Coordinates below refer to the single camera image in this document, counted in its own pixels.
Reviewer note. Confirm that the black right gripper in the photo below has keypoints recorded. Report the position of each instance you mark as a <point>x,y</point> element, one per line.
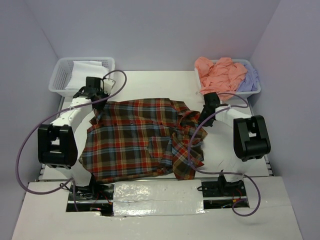
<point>201,119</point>

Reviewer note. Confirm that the orange crumpled shirt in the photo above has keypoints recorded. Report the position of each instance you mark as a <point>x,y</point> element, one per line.
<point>222,77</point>

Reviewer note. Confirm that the lavender crumpled shirt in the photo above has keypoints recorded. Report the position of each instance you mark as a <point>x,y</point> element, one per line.
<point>251,80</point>

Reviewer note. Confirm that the silver foil tape panel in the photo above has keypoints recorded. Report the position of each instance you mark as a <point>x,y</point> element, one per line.
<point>157,198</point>

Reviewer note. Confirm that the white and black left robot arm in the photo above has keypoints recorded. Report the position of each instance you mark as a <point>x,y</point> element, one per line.
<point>57,147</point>

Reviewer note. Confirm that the white plastic basket left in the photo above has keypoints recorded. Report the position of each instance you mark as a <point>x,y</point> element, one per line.
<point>69,73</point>

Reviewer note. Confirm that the white folded cloth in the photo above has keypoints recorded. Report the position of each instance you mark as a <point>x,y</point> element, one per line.
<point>83,69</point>

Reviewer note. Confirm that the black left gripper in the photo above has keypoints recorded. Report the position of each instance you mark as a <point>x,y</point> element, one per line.
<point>101,107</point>

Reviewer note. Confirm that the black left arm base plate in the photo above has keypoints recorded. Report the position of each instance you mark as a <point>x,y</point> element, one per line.
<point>98,199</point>

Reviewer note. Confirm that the plaid flannel long sleeve shirt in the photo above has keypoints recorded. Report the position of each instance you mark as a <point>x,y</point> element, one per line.
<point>143,138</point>

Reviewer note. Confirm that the white plastic basket right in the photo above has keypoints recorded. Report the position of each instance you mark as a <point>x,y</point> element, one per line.
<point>226,76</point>

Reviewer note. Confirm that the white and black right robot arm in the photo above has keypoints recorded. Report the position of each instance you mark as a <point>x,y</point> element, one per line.
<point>250,138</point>

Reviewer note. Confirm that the white plastic basket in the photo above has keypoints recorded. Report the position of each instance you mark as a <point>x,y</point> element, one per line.
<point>69,73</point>
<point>226,76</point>

